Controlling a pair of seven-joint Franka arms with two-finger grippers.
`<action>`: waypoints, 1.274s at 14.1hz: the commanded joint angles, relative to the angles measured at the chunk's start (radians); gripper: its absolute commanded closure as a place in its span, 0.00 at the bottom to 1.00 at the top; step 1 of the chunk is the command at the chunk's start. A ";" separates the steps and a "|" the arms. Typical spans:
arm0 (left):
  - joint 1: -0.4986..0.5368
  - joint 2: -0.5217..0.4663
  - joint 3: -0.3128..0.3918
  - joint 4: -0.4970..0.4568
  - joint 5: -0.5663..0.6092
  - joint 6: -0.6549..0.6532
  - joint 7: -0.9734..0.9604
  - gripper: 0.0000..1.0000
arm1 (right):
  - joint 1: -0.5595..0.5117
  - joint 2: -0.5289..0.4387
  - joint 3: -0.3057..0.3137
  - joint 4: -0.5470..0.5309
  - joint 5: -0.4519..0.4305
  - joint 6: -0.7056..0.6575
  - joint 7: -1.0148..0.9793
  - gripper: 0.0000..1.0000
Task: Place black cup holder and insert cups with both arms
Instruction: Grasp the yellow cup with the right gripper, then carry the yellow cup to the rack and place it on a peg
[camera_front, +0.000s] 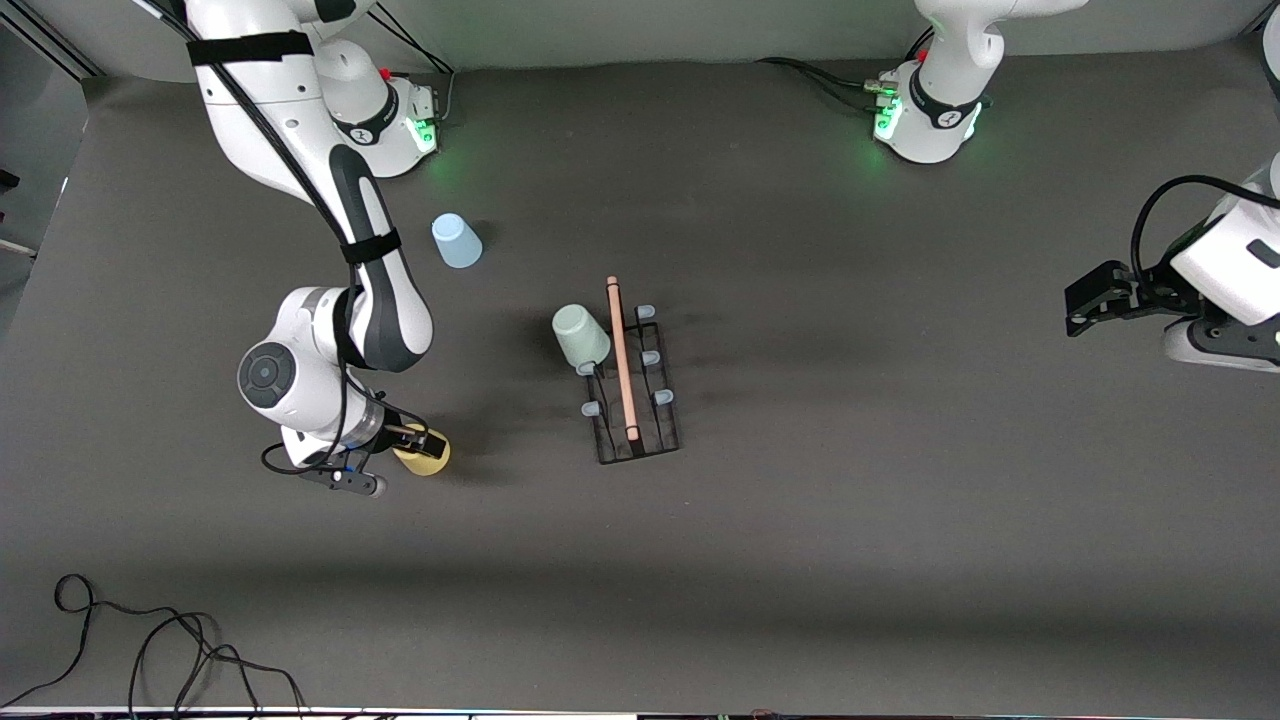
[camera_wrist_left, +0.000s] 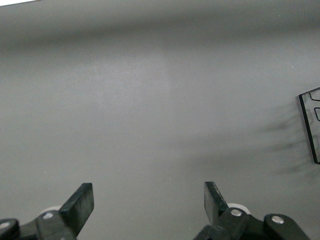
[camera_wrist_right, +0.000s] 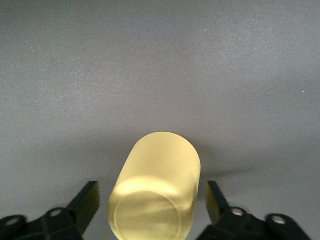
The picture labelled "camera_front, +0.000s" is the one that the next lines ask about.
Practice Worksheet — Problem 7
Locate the yellow plastic cup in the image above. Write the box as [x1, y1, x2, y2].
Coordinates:
[392, 432, 452, 478]

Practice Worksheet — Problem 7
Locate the pale green plastic cup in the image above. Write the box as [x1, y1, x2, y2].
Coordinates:
[552, 304, 612, 369]

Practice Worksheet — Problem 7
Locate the black wire cup holder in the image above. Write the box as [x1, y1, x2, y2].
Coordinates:
[578, 276, 682, 466]

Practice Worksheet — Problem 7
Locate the light blue plastic cup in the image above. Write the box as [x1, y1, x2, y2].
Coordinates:
[431, 213, 483, 270]

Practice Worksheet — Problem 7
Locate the dark grey table mat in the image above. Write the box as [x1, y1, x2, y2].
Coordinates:
[0, 38, 1280, 713]

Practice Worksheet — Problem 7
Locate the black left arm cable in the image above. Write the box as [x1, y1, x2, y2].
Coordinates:
[1130, 175, 1280, 293]

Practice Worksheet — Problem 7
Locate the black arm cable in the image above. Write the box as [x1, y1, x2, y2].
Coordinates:
[133, 0, 433, 478]
[1130, 175, 1280, 293]

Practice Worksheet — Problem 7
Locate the thin black floor cable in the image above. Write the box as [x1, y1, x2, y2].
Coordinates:
[128, 612, 309, 719]
[0, 573, 216, 709]

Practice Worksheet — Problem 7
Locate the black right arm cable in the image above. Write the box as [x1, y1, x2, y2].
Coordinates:
[133, 0, 433, 478]

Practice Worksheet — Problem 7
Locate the black left base cable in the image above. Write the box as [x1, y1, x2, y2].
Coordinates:
[755, 56, 893, 111]

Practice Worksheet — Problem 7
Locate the black base cable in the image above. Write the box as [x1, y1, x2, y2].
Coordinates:
[755, 56, 893, 111]
[372, 5, 457, 126]

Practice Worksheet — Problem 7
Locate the black right base cable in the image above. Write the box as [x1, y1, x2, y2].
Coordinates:
[372, 5, 457, 126]

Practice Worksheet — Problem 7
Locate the dark metal frame rail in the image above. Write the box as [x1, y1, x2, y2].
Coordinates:
[0, 0, 106, 81]

